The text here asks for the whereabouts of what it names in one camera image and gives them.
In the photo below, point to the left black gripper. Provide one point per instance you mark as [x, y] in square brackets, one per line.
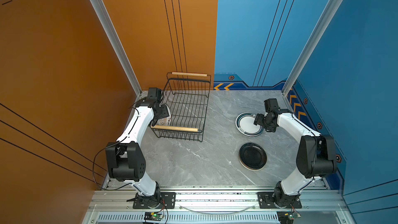
[164, 111]

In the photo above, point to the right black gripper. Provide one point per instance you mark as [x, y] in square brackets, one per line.
[257, 120]

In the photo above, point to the black wire dish rack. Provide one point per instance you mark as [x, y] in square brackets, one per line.
[187, 95]

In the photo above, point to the black plate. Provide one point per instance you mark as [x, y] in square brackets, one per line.
[252, 155]

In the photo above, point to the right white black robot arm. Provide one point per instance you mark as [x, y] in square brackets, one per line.
[315, 159]

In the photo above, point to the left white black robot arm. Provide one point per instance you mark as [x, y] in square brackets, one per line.
[125, 160]

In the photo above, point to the white plate orange sunburst pattern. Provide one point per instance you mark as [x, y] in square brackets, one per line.
[166, 120]

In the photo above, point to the circuit board right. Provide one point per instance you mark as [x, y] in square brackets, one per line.
[288, 217]

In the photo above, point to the green circuit board left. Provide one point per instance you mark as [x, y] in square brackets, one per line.
[154, 218]

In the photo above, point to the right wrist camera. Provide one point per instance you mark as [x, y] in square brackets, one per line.
[271, 105]

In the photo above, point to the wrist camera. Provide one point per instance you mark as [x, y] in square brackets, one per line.
[155, 94]
[271, 105]

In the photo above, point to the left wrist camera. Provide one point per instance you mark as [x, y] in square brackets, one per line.
[155, 94]

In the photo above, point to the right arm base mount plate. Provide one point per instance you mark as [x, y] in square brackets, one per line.
[269, 200]

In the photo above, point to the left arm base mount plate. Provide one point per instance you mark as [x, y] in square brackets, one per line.
[166, 199]

